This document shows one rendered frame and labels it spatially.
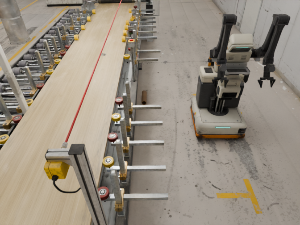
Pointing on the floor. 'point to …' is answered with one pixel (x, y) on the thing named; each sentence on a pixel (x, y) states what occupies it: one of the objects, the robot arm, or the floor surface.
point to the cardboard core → (143, 97)
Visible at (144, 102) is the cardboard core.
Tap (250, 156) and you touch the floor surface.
